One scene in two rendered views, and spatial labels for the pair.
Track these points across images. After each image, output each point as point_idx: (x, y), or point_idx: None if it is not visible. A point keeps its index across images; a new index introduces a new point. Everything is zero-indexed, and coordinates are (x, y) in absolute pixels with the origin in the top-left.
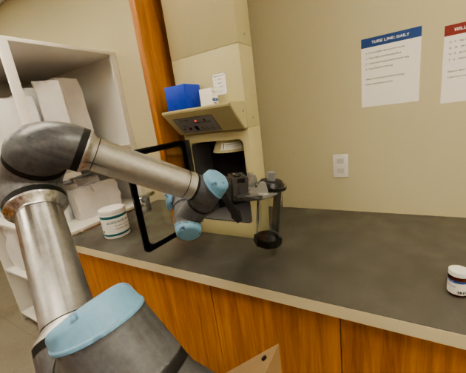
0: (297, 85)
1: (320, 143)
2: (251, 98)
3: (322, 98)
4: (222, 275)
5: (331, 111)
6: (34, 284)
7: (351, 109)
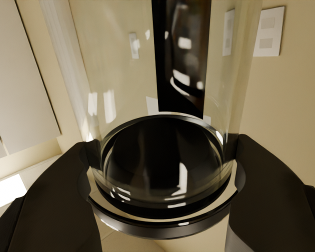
0: None
1: (300, 78)
2: None
3: (281, 147)
4: None
5: (270, 126)
6: None
7: (242, 120)
